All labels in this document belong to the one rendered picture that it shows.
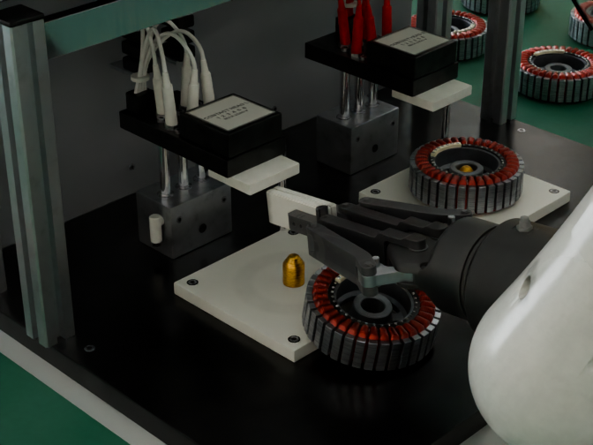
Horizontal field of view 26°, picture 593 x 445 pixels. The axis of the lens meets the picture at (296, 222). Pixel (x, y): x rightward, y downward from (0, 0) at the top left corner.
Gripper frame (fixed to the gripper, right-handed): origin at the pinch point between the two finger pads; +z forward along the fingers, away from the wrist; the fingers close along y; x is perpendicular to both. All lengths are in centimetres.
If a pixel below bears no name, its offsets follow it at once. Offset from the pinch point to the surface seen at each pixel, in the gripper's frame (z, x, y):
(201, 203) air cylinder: 14.1, -2.8, 0.6
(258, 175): 4.4, 2.6, -0.5
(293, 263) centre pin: 1.8, -5.3, 0.1
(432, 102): 3.8, 2.5, 21.9
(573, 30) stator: 23, -7, 74
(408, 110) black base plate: 21.3, -6.4, 37.9
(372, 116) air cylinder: 14.5, -1.8, 24.7
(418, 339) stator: -12.9, -7.5, -0.6
